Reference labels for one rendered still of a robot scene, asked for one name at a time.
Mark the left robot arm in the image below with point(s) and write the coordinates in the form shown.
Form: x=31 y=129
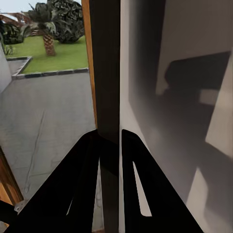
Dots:
x=8 y=213

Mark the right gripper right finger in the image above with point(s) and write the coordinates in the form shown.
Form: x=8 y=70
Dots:
x=169 y=213

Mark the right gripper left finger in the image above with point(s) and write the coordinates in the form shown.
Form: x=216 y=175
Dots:
x=65 y=202

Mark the poster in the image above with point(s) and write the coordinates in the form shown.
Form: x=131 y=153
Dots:
x=105 y=34

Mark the door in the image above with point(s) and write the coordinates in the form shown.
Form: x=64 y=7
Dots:
x=47 y=94

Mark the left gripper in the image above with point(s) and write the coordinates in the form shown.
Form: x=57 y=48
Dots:
x=8 y=215

